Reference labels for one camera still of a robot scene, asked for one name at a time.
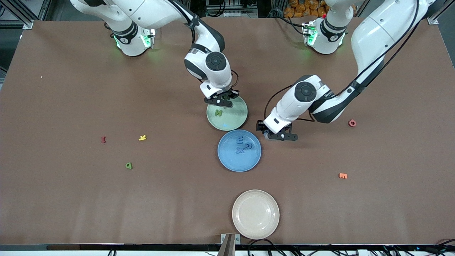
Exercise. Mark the bag of oranges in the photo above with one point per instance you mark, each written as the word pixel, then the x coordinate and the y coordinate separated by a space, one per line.
pixel 302 7

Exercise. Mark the red round letter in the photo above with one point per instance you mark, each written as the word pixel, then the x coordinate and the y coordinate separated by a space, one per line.
pixel 349 123

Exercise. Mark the light green plate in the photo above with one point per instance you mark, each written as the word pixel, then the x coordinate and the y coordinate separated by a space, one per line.
pixel 233 119

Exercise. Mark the grey metal bracket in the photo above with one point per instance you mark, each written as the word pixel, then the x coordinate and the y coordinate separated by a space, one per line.
pixel 229 247

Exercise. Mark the beige plate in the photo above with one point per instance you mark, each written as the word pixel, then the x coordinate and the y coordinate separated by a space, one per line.
pixel 255 214

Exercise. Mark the blue letter X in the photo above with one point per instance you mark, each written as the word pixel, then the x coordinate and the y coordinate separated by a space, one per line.
pixel 240 150

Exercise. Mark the aluminium frame profile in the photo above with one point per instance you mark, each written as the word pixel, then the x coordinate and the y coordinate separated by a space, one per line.
pixel 435 19
pixel 25 25

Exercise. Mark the white power strip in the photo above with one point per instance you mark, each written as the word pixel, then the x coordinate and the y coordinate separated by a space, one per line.
pixel 238 14

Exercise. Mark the green letter N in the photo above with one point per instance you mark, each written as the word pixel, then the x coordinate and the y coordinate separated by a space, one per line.
pixel 218 113

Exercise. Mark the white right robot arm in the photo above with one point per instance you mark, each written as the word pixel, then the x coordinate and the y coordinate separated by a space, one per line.
pixel 149 12

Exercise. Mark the blue plate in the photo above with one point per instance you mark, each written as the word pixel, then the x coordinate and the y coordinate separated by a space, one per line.
pixel 239 161

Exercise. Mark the green letter q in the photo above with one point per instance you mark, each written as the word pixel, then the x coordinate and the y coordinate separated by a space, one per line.
pixel 129 165

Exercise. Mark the blue letter e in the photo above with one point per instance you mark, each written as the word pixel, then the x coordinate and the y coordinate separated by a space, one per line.
pixel 245 145
pixel 240 140

